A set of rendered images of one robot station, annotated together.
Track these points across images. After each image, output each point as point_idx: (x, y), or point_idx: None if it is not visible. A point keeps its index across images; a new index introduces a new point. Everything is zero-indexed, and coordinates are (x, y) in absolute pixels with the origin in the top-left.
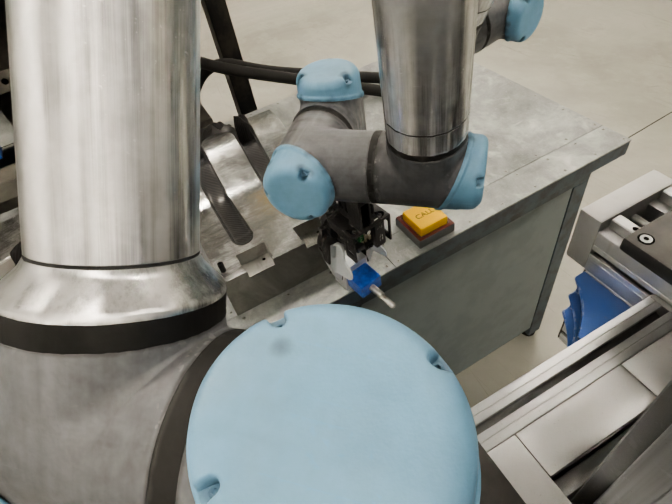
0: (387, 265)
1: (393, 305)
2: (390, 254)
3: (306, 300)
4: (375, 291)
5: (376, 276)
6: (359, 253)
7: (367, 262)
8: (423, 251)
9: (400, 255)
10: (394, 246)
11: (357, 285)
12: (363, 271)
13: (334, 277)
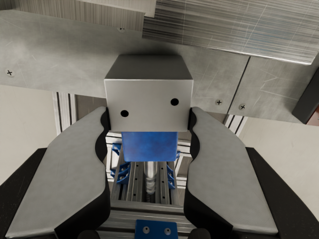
0: (220, 102)
1: (149, 194)
2: (249, 85)
3: (33, 55)
4: (145, 166)
5: (166, 160)
6: (181, 115)
7: (202, 67)
8: (287, 120)
9: (257, 100)
10: (274, 74)
11: (123, 151)
12: (156, 136)
13: (120, 47)
